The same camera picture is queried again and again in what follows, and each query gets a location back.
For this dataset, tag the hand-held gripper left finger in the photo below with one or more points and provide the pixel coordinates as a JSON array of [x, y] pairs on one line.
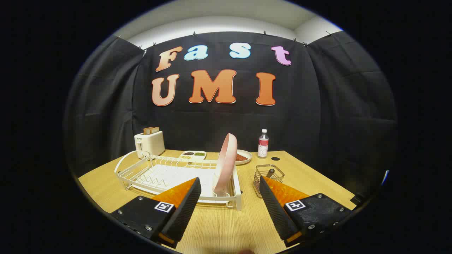
[[183, 211]]

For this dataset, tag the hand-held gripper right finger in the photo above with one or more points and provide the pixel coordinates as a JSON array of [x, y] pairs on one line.
[[275, 208]]

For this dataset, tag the pink plate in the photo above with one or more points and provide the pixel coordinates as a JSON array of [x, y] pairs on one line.
[[226, 158]]

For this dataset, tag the white divided condiment dish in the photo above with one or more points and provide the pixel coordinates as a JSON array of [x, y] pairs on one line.
[[192, 155]]

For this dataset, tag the round white plate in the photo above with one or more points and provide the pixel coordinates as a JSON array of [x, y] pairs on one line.
[[249, 156]]

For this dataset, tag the red food pile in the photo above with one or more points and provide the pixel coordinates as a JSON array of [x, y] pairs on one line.
[[242, 157]]

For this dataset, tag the clear bottle with red label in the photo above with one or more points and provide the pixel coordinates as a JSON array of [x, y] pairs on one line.
[[263, 146]]

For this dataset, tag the cream toaster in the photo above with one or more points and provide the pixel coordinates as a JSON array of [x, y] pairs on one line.
[[151, 143]]

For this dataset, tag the toasted bread slice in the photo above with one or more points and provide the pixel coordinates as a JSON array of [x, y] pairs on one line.
[[147, 131], [155, 130]]

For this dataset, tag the black backdrop cloth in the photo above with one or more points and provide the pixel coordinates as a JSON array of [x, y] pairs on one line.
[[106, 106]]

